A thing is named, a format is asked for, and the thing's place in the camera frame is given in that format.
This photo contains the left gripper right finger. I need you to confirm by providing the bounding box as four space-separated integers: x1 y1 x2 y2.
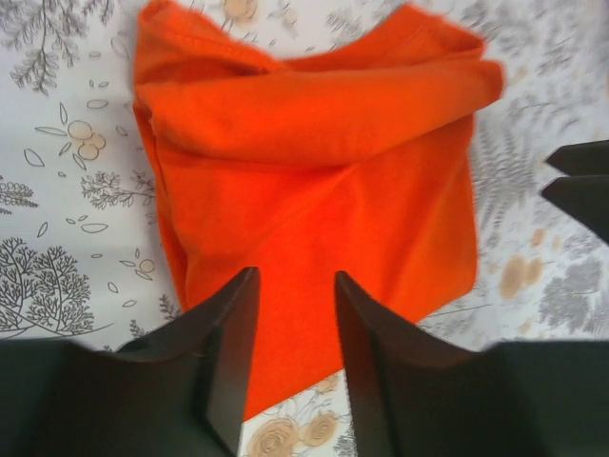
335 272 608 456

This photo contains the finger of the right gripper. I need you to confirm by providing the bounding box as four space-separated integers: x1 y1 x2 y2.
541 176 609 238
546 140 609 176

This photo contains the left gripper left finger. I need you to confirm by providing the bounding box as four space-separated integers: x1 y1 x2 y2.
1 268 261 456

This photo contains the orange t shirt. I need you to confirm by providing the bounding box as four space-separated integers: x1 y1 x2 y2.
133 1 504 418

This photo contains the floral table mat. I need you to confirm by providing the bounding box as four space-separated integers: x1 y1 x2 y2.
1 1 608 456

